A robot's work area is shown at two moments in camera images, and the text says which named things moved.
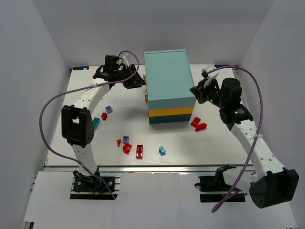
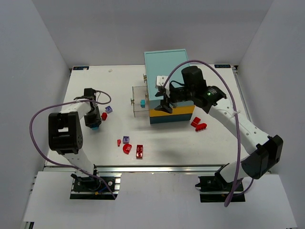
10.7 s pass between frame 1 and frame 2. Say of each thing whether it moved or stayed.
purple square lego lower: stayed
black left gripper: moved
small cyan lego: moved
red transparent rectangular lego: stayed
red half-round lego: stayed
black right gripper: moved
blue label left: stayed
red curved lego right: stayed
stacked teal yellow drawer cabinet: stayed
